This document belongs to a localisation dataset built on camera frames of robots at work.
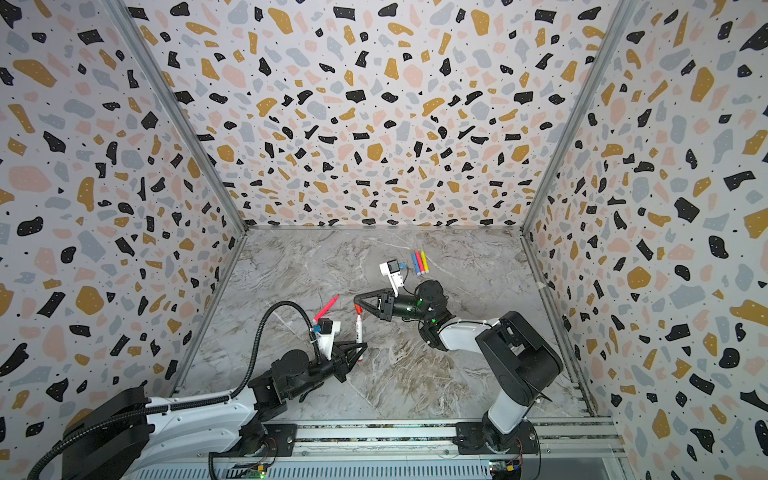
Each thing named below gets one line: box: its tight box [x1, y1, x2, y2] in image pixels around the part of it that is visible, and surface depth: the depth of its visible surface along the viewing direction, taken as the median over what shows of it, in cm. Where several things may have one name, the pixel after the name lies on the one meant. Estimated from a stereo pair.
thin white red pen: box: [356, 314, 363, 344], surface depth 76 cm
